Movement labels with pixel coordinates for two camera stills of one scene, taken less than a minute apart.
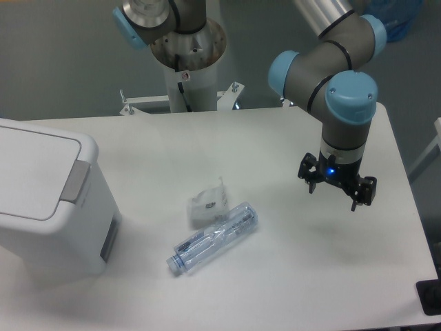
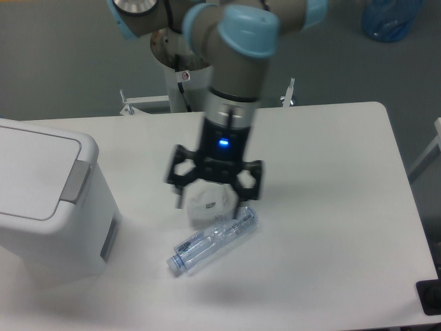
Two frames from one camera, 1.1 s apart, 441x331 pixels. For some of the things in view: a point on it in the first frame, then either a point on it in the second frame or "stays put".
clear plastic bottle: [242, 221] stays put
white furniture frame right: [428, 156] stays put
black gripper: [345, 174] -> [220, 160]
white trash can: [56, 212] stays put
